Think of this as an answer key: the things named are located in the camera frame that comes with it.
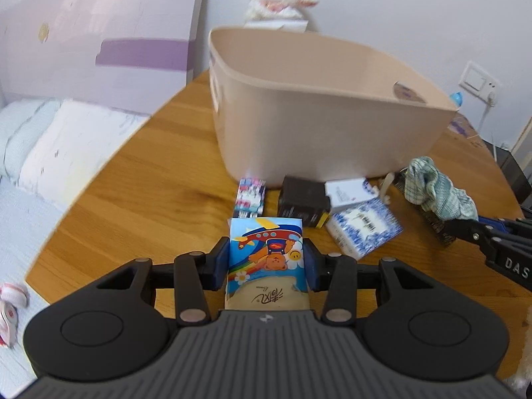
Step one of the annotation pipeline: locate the purple bed headboard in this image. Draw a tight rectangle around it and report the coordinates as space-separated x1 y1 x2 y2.
1 0 202 114

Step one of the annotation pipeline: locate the beige plastic storage basket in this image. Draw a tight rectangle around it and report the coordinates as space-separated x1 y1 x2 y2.
208 27 458 187

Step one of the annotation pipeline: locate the blue small figurine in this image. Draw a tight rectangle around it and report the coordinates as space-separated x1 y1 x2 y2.
449 92 464 109

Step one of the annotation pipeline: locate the white blue card box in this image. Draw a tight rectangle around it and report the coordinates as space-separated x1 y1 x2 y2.
325 178 379 213

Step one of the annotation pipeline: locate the black small box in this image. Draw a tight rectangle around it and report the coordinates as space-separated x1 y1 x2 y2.
277 176 331 229

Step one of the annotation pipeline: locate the blue porcelain pattern tissue pack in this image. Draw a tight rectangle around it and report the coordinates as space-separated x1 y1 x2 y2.
326 198 403 260

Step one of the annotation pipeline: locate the white power cable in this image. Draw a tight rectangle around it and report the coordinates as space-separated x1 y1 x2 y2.
477 91 500 159

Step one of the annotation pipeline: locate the light blue striped pillow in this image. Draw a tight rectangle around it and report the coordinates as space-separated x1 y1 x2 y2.
1 99 62 182

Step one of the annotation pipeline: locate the white plush lamb toy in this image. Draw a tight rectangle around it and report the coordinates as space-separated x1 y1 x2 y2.
244 0 318 33

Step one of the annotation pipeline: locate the colourful small candy box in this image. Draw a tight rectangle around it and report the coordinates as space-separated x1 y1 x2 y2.
233 178 266 218

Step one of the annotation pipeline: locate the white pillow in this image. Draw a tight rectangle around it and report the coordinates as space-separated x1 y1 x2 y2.
18 100 149 210

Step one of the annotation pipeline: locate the white wall socket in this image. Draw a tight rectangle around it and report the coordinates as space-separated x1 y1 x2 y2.
459 61 501 107

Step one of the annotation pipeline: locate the white red sneaker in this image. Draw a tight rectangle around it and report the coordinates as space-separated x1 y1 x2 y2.
0 283 29 348

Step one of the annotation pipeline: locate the cartoon bear tissue pack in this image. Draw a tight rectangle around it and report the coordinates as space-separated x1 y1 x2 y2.
224 217 309 311

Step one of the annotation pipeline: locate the green checked cloth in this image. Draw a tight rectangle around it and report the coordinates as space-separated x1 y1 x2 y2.
404 156 478 221

